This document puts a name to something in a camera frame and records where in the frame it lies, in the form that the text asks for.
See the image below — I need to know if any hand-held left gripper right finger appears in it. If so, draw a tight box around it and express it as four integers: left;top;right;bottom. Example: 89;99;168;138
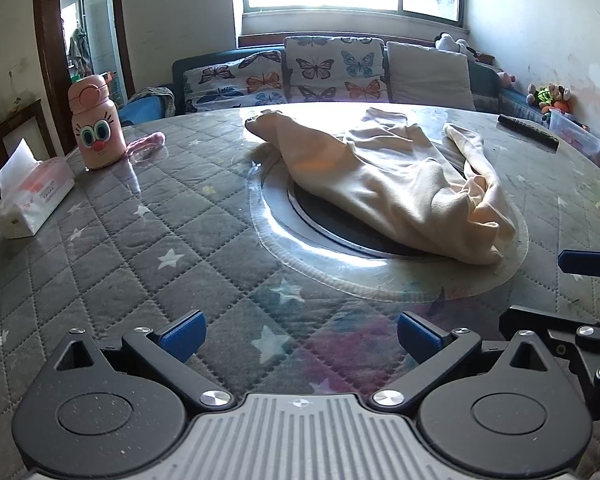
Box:
371;311;566;412

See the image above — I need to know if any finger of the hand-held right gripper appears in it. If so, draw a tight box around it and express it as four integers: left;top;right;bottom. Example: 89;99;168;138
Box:
499;305;600;416
557;249;600;278

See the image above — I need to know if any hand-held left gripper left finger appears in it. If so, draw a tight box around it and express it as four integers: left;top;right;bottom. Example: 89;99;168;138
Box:
55;309;235;412

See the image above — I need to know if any cream fabric garment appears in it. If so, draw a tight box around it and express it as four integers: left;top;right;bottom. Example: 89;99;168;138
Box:
244;106;517;266

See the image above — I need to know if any grey quilted star tablecloth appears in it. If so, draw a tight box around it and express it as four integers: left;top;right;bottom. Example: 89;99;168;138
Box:
0;102;600;480

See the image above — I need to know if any clear plastic storage box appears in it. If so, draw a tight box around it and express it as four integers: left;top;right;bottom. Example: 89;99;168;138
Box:
547;109;600;167

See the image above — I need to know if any black remote control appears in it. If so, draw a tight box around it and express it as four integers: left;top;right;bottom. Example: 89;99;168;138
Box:
497;114;560;150

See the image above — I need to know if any black round table hotplate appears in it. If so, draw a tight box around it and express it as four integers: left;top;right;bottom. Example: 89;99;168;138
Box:
285;175;421;261

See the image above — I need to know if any brown plush toy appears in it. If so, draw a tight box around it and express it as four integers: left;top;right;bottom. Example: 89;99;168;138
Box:
551;84;573;113

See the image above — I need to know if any dark blue sofa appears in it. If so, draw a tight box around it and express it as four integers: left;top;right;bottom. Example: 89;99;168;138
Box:
172;42;548;122

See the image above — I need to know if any white tissue box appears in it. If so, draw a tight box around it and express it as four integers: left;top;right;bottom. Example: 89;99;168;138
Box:
0;139;76;238

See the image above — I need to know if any pink cartoon water bottle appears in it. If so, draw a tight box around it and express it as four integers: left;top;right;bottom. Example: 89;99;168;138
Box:
68;74;127;170

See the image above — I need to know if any blue cushioned seat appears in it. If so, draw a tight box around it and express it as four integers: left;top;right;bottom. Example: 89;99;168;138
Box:
117;86;177;127

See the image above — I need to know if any plain white cushion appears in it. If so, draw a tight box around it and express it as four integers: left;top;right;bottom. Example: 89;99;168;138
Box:
386;41;476;111

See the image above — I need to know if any white plush toy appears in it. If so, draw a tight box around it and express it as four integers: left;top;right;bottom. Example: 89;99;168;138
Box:
435;33;473;56

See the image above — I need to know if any wide butterfly print cushion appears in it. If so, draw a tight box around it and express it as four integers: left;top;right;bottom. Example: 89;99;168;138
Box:
182;50;286;112

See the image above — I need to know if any brown wooden cabinet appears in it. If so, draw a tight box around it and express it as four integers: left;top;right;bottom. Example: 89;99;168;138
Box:
0;100;56;201

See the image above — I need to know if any square butterfly print cushion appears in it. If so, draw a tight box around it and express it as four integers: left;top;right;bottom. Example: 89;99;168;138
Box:
284;36;388;106

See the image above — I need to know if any pink bottle strap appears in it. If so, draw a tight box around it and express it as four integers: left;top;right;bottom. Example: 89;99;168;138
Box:
125;131;166;158

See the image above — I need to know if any dark wooden door frame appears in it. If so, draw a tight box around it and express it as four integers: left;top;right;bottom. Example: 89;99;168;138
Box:
32;0;136;133

